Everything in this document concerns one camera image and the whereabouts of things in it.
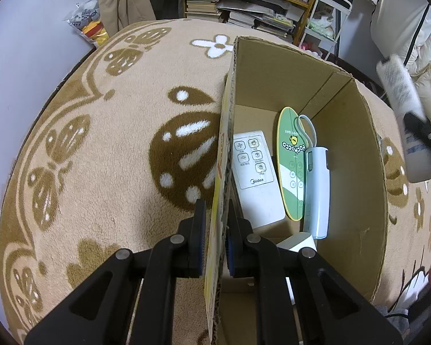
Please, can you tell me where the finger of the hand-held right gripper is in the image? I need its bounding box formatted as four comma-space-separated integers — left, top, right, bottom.
404, 112, 431, 169

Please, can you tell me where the white metal cart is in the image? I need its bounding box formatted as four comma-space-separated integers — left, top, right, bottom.
300, 0, 353, 62

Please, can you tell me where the plastic bag of plush toys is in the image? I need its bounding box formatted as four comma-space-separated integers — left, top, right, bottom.
65, 0, 110, 47

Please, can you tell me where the beige patterned rug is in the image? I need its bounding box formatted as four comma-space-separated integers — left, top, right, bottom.
0, 20, 431, 345

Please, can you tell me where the black cable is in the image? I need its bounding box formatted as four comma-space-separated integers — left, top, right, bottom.
404, 3, 431, 76

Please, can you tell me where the green oval remote control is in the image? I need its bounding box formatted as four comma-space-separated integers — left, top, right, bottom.
276, 107, 307, 221

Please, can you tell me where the beige coat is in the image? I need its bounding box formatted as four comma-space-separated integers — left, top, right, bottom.
95, 0, 157, 35

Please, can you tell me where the light blue device with strap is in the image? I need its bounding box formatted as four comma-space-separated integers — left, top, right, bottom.
297, 114, 331, 239

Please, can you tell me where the white rectangular remote control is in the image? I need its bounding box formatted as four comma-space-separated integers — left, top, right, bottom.
232, 129, 286, 229

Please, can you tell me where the yellow wooden bookshelf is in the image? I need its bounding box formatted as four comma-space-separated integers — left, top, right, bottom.
181, 0, 326, 45

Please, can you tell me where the small white box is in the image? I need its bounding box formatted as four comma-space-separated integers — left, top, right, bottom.
276, 232, 317, 254

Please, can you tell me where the pile of slanted books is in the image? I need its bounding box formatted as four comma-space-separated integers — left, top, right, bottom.
217, 0, 297, 40

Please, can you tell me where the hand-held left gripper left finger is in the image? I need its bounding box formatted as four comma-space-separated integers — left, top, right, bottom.
23, 198, 207, 345

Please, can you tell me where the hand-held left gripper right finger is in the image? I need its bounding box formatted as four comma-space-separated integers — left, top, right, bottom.
226, 198, 405, 345

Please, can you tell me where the brown cardboard box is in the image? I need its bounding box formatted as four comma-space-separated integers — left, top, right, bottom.
203, 36, 389, 345

